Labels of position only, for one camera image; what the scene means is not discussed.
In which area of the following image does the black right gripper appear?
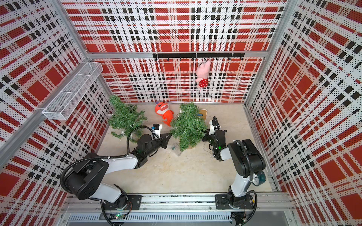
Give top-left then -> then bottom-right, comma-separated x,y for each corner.
197,128 -> 218,150

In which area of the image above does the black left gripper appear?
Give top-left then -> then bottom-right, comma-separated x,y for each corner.
145,133 -> 172,157

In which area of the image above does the green christmas tree wooden base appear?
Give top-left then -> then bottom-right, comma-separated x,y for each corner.
109,95 -> 147,139

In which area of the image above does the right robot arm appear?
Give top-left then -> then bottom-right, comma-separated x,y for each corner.
202,129 -> 266,210

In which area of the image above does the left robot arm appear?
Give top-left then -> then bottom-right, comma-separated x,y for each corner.
60,124 -> 172,210

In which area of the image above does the red plush monster toy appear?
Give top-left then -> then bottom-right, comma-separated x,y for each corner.
155,101 -> 174,127

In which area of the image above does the teal alarm clock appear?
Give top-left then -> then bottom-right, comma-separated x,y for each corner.
253,171 -> 266,186

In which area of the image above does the pink plush pig toy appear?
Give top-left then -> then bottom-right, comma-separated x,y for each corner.
195,60 -> 211,89

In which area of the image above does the green circuit board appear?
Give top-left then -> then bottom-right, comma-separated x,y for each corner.
110,213 -> 127,221

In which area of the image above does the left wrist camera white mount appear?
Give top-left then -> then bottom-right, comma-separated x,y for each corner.
151,123 -> 163,139

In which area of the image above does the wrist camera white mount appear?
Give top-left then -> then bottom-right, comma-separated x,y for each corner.
151,123 -> 163,139
209,116 -> 220,135

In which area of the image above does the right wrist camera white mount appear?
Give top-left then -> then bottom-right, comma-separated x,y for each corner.
209,116 -> 220,135

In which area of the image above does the black hook rail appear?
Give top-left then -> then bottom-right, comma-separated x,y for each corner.
152,52 -> 245,60

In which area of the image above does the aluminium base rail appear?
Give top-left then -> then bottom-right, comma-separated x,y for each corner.
57,192 -> 298,226

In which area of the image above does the white wire mesh basket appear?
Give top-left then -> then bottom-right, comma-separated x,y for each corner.
42,62 -> 103,120

